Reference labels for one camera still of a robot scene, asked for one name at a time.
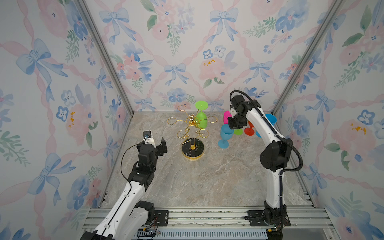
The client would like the green wine glass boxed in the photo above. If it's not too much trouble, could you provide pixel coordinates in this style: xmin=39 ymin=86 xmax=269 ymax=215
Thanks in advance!
xmin=195 ymin=101 xmax=209 ymax=129
xmin=234 ymin=129 xmax=243 ymax=136

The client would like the pink wine glass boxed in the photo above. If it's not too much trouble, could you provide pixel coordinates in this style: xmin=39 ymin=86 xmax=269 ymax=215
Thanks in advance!
xmin=223 ymin=111 xmax=232 ymax=124

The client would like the red wine glass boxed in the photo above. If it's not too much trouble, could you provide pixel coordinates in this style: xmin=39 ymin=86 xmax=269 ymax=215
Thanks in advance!
xmin=244 ymin=121 xmax=255 ymax=136

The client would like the blue wine glass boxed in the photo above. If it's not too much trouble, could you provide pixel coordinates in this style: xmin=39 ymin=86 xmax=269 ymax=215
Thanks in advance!
xmin=218 ymin=124 xmax=234 ymax=149
xmin=266 ymin=114 xmax=277 ymax=126

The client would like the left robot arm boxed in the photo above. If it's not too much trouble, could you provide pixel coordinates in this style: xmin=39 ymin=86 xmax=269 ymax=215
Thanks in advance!
xmin=81 ymin=131 xmax=168 ymax=240

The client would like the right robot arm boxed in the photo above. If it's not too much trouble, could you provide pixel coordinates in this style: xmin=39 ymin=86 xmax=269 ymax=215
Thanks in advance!
xmin=228 ymin=90 xmax=292 ymax=229

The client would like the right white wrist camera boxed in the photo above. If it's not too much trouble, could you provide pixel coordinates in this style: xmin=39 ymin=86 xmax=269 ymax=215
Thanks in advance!
xmin=230 ymin=109 xmax=237 ymax=118

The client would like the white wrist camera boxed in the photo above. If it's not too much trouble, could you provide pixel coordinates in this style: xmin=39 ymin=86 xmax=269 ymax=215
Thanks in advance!
xmin=143 ymin=130 xmax=156 ymax=147
xmin=230 ymin=109 xmax=237 ymax=118

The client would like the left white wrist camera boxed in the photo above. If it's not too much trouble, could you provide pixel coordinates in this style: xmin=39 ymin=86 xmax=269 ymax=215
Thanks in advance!
xmin=143 ymin=130 xmax=156 ymax=147

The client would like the gold wire glass rack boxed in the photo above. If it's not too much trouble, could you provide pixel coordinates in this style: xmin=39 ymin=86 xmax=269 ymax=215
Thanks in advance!
xmin=167 ymin=105 xmax=218 ymax=161

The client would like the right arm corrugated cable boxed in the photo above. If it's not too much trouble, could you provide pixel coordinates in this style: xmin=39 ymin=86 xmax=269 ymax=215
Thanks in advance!
xmin=229 ymin=89 xmax=304 ymax=211

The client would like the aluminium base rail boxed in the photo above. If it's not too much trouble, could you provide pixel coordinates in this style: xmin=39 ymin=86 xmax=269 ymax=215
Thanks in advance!
xmin=81 ymin=206 xmax=340 ymax=240

